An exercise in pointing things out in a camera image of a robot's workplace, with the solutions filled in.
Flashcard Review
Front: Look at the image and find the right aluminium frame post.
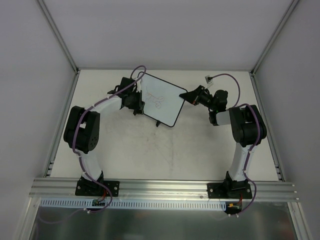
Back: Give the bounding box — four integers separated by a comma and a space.
250, 0, 300, 76

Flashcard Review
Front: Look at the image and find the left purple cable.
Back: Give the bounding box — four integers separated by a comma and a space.
38, 65, 148, 225

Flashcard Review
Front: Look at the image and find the aluminium mounting rail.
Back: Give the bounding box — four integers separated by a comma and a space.
28, 177, 301, 202

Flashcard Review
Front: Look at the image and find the white slotted cable duct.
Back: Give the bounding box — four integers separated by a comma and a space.
39, 197, 227, 211

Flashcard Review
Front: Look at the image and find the left aluminium frame post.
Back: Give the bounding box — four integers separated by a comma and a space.
35, 0, 79, 74

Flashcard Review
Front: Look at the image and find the purple cable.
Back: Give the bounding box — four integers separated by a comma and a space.
208, 73, 258, 218
38, 65, 148, 225

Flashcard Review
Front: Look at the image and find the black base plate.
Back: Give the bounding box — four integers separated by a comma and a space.
75, 178, 120, 197
206, 182, 253, 200

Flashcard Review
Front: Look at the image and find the aluminium frame post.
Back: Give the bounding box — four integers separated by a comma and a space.
35, 0, 79, 74
250, 0, 300, 76

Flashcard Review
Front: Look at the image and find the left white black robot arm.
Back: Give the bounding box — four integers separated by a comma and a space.
63, 77, 145, 195

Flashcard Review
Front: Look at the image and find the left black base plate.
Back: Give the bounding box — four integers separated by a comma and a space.
75, 178, 120, 197

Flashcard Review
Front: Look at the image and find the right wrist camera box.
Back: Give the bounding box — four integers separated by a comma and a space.
204, 75, 213, 85

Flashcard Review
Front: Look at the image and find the white whiteboard black frame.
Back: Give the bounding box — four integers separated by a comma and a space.
139, 72, 187, 128

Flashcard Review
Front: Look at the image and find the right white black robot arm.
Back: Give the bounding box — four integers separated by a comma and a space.
179, 85, 267, 200

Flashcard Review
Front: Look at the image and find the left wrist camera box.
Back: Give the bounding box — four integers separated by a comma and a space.
135, 79, 142, 92

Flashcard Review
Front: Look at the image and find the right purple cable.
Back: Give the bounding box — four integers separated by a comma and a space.
208, 73, 258, 218

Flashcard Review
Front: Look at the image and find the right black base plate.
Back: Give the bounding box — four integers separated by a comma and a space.
206, 182, 253, 200

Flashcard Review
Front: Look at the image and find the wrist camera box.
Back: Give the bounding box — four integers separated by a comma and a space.
135, 79, 142, 92
204, 75, 213, 85

